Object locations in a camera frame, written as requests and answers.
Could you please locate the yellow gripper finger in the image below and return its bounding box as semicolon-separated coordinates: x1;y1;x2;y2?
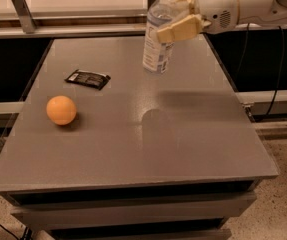
175;0;196;14
156;15;203;43

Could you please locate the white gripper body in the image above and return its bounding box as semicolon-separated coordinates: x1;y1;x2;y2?
197;0;239;34

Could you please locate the clear blue plastic water bottle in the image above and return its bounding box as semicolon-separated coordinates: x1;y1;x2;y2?
142;0;178;75

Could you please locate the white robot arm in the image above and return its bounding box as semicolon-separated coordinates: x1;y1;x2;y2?
155;0;287;43

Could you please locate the black snack packet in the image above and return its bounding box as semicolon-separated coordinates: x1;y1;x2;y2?
65;69;111;90

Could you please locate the grey drawer cabinet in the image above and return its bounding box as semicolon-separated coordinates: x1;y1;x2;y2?
0;36;278;240

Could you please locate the orange fruit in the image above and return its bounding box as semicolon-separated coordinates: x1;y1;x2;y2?
46;96;77;125

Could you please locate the black cable right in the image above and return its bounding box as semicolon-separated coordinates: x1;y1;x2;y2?
233;23;286;120

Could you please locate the black cable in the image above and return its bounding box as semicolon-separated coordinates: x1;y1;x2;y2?
0;211;31;240
233;23;286;120

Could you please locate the left metal bracket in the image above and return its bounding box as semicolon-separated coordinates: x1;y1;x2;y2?
11;0;36;34

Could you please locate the metal rail frame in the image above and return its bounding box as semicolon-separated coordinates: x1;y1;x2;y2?
0;13;146;39

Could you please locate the black cable bottom left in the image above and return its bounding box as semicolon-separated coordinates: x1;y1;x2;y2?
0;211;31;240

